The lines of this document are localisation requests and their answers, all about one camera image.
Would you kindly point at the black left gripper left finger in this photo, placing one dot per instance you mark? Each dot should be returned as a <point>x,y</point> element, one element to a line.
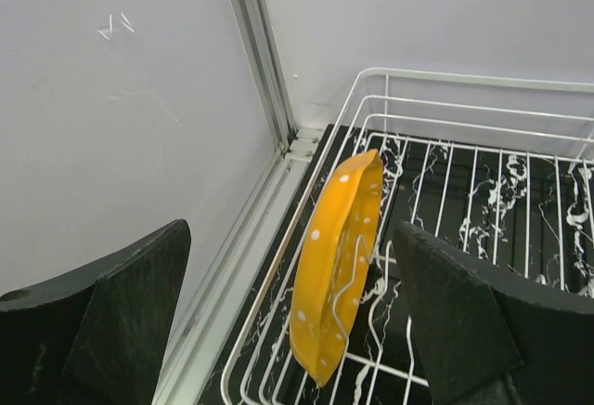
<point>96,334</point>

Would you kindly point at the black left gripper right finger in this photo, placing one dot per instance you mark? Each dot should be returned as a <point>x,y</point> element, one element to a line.
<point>488,336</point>

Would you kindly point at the orange polka dot plate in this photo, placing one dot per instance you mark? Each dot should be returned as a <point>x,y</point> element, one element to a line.
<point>333,265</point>

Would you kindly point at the aluminium frame post left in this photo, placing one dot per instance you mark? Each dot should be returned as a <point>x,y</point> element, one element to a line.
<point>244,203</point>

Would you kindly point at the white wire dish rack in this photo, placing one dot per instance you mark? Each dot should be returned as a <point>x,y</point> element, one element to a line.
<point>500,168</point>

